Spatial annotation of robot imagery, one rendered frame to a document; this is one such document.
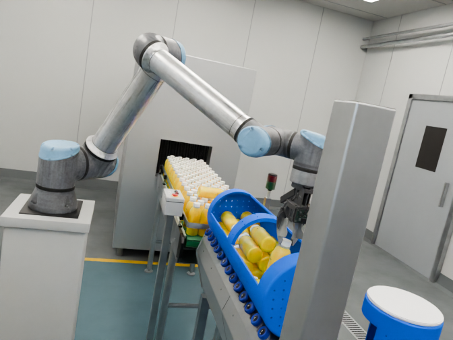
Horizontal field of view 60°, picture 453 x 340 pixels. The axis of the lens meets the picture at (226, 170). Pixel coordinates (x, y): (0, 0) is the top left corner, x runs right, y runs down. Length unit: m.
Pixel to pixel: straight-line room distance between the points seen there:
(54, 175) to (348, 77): 6.03
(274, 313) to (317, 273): 0.77
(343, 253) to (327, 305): 0.08
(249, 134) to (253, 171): 5.49
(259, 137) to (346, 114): 0.62
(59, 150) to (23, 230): 0.33
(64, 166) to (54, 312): 0.60
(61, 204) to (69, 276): 0.29
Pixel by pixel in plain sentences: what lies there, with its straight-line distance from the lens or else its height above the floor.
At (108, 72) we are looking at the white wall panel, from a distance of 6.12.
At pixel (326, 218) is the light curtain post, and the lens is 0.54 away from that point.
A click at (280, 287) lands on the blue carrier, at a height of 1.14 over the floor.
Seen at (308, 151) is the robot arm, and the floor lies 1.57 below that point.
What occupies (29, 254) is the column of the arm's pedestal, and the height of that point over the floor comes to 0.95.
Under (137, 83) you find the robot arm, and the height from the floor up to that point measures 1.67.
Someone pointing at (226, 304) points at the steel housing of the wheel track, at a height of 0.87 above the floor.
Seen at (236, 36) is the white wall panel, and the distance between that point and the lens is 6.40.
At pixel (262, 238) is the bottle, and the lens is 1.60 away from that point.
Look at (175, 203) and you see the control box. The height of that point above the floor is 1.07.
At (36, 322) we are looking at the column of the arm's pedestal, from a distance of 1.87.
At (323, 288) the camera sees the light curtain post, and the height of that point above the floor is 1.45.
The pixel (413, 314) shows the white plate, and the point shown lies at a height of 1.04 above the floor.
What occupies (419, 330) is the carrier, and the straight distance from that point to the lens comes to 1.64.
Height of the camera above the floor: 1.67
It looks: 10 degrees down
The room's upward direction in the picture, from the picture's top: 11 degrees clockwise
